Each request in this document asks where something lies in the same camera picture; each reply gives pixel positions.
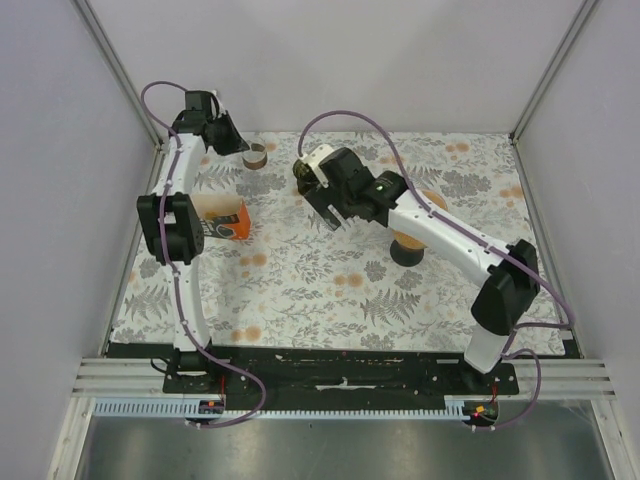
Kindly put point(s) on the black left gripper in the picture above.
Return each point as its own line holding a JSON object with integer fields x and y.
{"x": 236, "y": 143}

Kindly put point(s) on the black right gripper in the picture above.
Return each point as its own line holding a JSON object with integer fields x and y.
{"x": 322, "y": 198}

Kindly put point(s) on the dark green glass jar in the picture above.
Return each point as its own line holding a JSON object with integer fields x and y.
{"x": 306, "y": 179}

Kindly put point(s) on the round bamboo dripper holder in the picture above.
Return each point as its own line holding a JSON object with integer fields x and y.
{"x": 411, "y": 243}

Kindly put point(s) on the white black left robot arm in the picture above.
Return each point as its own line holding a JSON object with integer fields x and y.
{"x": 171, "y": 228}

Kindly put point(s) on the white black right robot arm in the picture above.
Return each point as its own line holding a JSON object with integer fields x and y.
{"x": 504, "y": 273}

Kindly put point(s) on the brown paper coffee filters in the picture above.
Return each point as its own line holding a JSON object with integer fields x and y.
{"x": 210, "y": 206}

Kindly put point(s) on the orange coffee filter box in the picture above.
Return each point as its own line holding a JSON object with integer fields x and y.
{"x": 234, "y": 227}

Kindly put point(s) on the floral patterned table mat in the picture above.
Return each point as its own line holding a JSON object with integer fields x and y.
{"x": 296, "y": 283}

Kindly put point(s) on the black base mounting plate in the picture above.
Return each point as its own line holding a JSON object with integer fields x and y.
{"x": 289, "y": 374}

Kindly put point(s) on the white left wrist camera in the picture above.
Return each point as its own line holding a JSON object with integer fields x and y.
{"x": 216, "y": 103}

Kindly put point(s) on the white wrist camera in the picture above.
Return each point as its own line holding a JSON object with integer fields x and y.
{"x": 313, "y": 161}
{"x": 216, "y": 103}

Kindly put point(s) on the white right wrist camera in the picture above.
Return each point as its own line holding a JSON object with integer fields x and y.
{"x": 313, "y": 161}

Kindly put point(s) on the aluminium front rail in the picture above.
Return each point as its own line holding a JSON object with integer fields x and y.
{"x": 561, "y": 379}

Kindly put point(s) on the white slotted cable duct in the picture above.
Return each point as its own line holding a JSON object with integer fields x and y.
{"x": 201, "y": 409}

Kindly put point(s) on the right aluminium frame post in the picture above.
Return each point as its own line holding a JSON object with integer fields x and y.
{"x": 576, "y": 27}

